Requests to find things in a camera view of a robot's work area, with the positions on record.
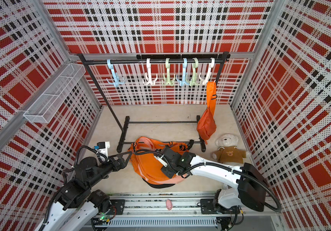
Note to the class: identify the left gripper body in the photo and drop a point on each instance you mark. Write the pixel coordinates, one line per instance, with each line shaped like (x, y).
(105, 169)

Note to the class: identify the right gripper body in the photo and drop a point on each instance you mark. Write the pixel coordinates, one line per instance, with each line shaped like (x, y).
(169, 171)

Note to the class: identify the pink bag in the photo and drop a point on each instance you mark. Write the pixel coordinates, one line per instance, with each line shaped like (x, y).
(175, 180)

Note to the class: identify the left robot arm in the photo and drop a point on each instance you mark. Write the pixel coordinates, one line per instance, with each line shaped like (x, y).
(75, 204)

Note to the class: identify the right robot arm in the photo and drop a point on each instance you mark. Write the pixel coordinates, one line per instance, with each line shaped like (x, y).
(246, 185)

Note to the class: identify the orange bag with black trim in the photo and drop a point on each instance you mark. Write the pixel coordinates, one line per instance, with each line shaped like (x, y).
(159, 184)

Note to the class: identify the light blue hook far left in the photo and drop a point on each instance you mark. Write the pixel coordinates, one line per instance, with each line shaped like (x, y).
(116, 82)

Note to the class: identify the green hook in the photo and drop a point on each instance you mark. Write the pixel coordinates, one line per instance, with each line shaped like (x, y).
(167, 81)
(193, 82)

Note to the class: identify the white hook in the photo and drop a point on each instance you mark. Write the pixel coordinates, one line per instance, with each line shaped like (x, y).
(204, 81)
(148, 75)

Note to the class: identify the white teddy bear brown shirt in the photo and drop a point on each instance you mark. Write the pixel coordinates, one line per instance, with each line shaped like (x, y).
(228, 153)

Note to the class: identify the black garment rack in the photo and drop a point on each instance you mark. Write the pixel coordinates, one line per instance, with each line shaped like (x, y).
(132, 71)

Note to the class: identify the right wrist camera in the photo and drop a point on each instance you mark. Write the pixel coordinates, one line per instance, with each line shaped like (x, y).
(161, 159)

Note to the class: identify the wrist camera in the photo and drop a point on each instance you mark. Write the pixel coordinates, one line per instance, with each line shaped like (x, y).
(102, 148)
(161, 159)

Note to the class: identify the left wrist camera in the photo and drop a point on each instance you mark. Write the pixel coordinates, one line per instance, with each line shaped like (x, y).
(102, 148)

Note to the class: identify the small pink object on rail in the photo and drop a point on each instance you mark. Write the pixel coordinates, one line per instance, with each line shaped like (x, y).
(169, 204)

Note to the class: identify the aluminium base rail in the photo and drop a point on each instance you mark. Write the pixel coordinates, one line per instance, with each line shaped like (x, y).
(189, 210)

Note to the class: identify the white wire mesh basket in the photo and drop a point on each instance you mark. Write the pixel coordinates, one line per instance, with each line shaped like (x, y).
(49, 102)

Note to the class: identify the black wall hook strip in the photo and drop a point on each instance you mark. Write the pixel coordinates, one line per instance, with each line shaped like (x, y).
(178, 56)

